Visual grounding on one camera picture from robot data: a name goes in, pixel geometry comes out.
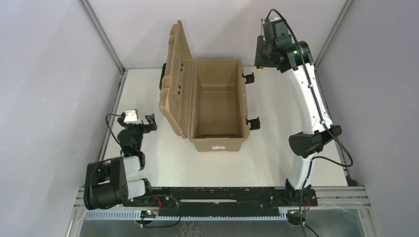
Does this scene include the black yellow screwdriver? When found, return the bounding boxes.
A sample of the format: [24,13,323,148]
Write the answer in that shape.
[257,18,263,71]

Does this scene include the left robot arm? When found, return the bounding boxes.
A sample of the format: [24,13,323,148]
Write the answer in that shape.
[84,112,157,210]

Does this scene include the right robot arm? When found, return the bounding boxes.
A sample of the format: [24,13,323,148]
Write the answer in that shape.
[254,35,342,196]

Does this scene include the tan plastic toolbox bin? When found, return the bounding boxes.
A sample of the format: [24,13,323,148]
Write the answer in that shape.
[159,21,250,152]

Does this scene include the black toolbox latch rear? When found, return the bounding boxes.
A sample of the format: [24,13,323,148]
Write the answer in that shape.
[242,73,255,84]

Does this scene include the black toolbox latch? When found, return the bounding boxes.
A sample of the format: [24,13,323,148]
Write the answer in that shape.
[242,73,255,84]
[246,117,261,131]

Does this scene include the black toolbox latch front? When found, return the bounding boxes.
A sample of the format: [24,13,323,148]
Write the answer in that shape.
[246,117,261,131]

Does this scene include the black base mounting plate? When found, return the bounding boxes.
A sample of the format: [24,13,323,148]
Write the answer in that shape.
[125,187,318,219]

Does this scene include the small circuit board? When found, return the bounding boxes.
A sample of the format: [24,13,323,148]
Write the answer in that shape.
[140,210,158,219]

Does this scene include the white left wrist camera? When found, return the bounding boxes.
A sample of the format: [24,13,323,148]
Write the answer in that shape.
[123,109,140,124]

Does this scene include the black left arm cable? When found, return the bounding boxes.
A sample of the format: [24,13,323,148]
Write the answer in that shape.
[105,113,126,155]

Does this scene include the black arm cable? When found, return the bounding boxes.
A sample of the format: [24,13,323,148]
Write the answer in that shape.
[265,8,354,237]
[105,113,126,155]

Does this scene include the black toolbox carry handle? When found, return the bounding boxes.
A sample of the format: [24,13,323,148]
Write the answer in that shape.
[159,63,167,90]

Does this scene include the aluminium frame rail right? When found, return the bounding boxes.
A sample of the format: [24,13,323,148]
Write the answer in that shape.
[312,0,356,71]

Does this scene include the aluminium frame rail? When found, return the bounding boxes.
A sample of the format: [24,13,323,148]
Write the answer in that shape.
[78,0,128,161]
[312,0,356,71]

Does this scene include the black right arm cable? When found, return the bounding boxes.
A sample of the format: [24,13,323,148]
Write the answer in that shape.
[265,8,354,237]

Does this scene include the aluminium frame rail left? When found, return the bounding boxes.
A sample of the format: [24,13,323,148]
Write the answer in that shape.
[78,0,128,161]

